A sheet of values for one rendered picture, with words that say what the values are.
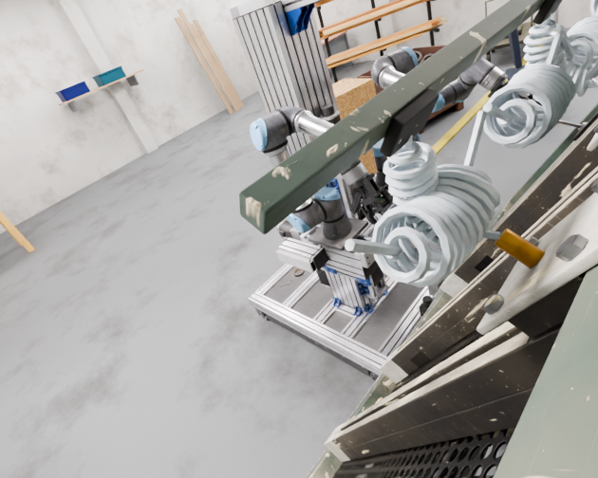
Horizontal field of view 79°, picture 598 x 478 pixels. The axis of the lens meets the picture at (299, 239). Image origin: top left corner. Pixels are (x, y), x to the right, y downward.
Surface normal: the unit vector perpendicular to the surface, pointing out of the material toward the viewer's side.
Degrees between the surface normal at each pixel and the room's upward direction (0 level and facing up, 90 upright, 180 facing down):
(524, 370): 90
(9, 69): 90
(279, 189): 32
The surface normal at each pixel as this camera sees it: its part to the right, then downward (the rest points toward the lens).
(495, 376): -0.66, 0.58
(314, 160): 0.10, -0.55
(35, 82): 0.69, 0.20
